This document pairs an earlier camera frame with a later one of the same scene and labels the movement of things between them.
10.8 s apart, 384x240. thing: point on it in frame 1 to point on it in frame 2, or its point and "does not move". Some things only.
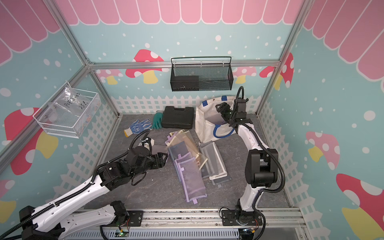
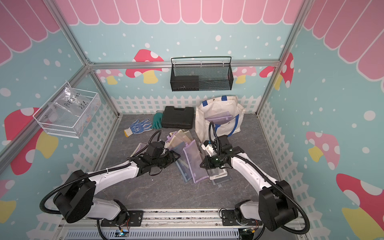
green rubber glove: [157, 123] does not move
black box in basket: [185, 83] does not move
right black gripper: [223, 109] to [208, 163]
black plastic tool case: [177, 118] does not move
